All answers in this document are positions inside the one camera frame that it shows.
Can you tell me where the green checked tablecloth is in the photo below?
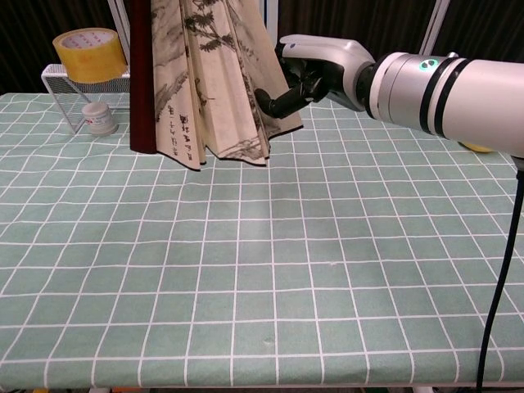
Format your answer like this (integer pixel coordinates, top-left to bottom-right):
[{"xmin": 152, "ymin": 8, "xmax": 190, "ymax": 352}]
[{"xmin": 0, "ymin": 92, "xmax": 524, "ymax": 390}]

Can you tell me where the small white jar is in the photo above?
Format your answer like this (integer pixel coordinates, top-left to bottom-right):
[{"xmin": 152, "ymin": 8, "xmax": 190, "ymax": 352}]
[{"xmin": 80, "ymin": 102, "xmax": 120, "ymax": 137}]

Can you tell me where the yellow pear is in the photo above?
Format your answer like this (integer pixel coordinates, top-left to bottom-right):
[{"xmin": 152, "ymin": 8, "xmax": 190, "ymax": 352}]
[{"xmin": 458, "ymin": 141, "xmax": 496, "ymax": 154}]

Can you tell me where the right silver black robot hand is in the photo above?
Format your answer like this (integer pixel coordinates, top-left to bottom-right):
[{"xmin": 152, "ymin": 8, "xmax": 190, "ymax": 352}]
[{"xmin": 254, "ymin": 34, "xmax": 376, "ymax": 120}]

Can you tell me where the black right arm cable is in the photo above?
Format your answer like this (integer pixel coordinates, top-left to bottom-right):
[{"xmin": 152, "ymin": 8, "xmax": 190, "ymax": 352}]
[{"xmin": 474, "ymin": 157, "xmax": 524, "ymax": 390}]

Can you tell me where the red ribbed paper folding fan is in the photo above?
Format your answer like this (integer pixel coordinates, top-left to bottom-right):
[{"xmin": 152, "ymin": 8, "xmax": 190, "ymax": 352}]
[{"xmin": 129, "ymin": 0, "xmax": 304, "ymax": 172}]

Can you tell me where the yellow packing tape roll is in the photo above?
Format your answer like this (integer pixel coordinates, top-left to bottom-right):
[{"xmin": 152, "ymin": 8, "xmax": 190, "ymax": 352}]
[{"xmin": 52, "ymin": 28, "xmax": 129, "ymax": 84}]

